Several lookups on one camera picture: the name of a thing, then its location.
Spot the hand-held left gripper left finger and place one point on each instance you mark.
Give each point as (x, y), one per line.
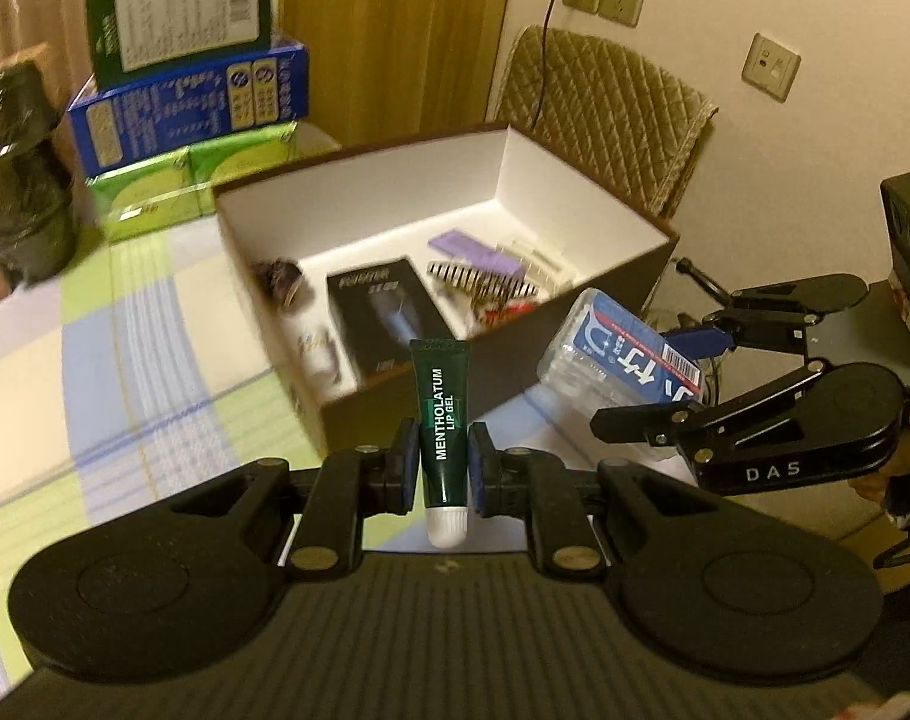
(406, 465)

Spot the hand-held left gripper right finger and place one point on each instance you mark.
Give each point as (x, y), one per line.
(480, 469)

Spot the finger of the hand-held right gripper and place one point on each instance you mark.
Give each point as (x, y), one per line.
(699, 339)
(635, 421)

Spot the green lip gel tube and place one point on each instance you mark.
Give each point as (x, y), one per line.
(440, 420)

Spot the clear plastic box blue label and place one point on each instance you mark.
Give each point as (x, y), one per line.
(612, 352)

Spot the black shaver box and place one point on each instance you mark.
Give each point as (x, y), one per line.
(387, 315)

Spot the red packet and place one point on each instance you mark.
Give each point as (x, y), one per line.
(507, 311)

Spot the cream plastic clip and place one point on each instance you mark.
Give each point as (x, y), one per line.
(537, 259)

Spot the leopard print hair claw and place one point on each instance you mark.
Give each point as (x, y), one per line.
(485, 286)

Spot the purple tube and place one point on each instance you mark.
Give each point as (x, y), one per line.
(462, 251)

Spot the brown hair scrunchie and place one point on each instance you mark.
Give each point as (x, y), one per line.
(279, 283)

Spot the brown cardboard box white inside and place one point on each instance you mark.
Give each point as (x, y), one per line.
(395, 187)

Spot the person's right hand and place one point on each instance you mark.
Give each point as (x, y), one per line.
(873, 480)

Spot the quilted chair back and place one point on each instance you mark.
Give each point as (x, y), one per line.
(612, 112)

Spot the checked tablecloth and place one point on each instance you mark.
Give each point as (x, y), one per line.
(125, 360)

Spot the blue carton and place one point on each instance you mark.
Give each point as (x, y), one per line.
(185, 109)

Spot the wrapped black bowl stack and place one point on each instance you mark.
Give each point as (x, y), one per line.
(23, 180)

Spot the dark green carton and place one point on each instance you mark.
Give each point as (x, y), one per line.
(177, 11)

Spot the black metal frame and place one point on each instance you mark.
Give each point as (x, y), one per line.
(699, 277)

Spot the white wall panel socket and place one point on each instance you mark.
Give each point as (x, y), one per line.
(771, 66)

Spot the empty wall socket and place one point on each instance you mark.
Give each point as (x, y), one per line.
(621, 0)

